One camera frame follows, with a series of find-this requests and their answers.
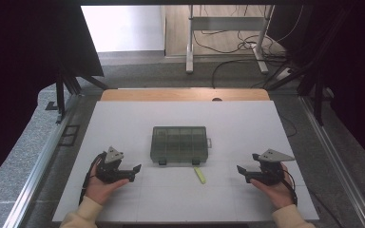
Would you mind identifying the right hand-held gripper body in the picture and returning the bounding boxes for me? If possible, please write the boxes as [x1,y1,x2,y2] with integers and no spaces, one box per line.
[246,148,296,187]

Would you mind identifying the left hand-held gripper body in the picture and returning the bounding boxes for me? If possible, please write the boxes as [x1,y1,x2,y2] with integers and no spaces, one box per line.
[94,145,137,184]

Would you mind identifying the yellow-green stick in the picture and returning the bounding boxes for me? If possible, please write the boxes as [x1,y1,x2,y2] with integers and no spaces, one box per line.
[193,166,207,185]

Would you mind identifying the green translucent organizer box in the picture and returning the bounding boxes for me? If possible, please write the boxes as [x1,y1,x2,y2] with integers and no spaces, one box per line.
[149,125,213,166]

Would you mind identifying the person's left hand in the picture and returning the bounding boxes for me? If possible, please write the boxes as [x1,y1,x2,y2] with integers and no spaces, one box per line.
[85,160,130,206]

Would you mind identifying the person's right hand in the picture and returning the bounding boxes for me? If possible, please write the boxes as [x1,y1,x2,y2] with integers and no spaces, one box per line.
[250,162,297,211]

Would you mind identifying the black metal stand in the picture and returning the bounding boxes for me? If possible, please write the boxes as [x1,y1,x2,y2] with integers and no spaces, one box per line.
[265,53,332,127]
[45,61,109,125]

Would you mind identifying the white power strip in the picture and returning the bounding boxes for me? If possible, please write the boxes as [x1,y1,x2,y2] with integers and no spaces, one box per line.
[275,66,293,82]

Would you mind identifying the black curtain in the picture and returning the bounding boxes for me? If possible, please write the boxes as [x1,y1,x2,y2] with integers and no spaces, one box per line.
[0,0,105,194]
[265,0,365,167]

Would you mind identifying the left hand-held gripper cable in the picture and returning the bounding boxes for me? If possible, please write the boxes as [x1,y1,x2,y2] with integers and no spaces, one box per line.
[78,151,108,205]

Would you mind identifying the hand-held gripper cable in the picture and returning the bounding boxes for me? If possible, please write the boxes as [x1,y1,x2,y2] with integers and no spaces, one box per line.
[280,169,299,207]
[78,151,108,205]

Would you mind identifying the right hand-held gripper cable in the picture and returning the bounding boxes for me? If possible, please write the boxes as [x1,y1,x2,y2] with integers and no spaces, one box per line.
[280,169,299,207]

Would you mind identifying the thin black cable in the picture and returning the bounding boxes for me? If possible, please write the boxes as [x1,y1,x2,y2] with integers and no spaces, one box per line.
[279,114,298,139]

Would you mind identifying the black floor bracket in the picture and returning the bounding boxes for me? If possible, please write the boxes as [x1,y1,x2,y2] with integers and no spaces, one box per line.
[58,124,81,147]

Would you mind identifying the aluminium rail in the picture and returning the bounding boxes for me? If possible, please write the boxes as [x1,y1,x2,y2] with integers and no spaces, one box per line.
[2,94,81,228]
[298,94,365,228]

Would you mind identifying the black floor cable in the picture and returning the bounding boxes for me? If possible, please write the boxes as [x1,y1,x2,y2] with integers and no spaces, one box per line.
[192,4,288,89]

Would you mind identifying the white metal desk frame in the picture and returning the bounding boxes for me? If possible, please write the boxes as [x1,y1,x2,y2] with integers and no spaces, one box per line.
[185,4,275,75]

